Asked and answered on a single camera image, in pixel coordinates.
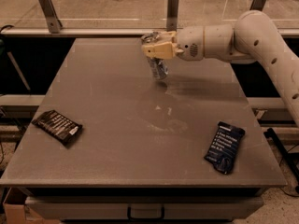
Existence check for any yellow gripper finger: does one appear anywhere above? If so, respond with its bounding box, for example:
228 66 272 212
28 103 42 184
149 31 177 43
142 42 184 60

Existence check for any silver blue redbull can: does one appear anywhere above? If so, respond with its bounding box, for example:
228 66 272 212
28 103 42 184
141 32 168 80

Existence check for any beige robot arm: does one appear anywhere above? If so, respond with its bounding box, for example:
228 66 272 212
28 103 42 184
141 10 299 125

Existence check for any dark blue snack packet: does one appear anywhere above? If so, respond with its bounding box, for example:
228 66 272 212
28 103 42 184
204 121 245 175

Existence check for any black snack bar packet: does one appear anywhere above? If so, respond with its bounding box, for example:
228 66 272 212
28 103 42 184
32 110 83 147

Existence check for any black stand leg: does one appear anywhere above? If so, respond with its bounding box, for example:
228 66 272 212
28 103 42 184
263 128 299 193

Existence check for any cardboard box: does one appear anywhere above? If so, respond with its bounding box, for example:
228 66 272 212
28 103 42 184
3 188 61 224

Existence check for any middle metal bracket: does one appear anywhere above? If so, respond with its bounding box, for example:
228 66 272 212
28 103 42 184
166 0 179 31

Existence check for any metal bracket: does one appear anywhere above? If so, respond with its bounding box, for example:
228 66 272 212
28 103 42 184
38 0 63 34
250 0 267 11
166 0 179 31

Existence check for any right metal bracket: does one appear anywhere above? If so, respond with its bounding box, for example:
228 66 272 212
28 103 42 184
250 0 267 11

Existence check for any metal rail behind table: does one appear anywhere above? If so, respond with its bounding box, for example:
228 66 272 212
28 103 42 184
0 27 299 38

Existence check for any left metal bracket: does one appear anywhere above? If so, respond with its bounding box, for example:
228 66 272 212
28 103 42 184
38 0 63 34

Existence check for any grey drawer with handle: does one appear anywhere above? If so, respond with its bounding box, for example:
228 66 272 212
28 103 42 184
25 196 263 221

